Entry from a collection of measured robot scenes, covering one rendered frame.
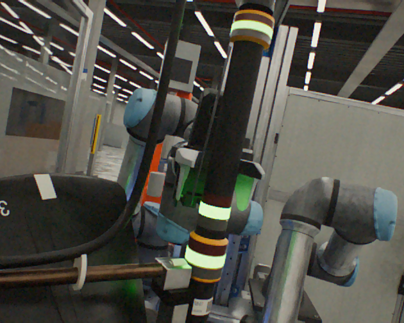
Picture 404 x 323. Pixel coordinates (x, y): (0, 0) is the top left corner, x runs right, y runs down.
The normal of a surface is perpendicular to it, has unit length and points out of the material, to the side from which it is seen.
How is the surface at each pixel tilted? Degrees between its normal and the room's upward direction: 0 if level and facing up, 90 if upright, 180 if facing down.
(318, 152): 90
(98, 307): 49
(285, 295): 67
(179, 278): 90
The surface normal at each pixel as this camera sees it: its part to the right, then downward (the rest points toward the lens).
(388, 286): -0.01, 0.05
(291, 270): -0.11, -0.37
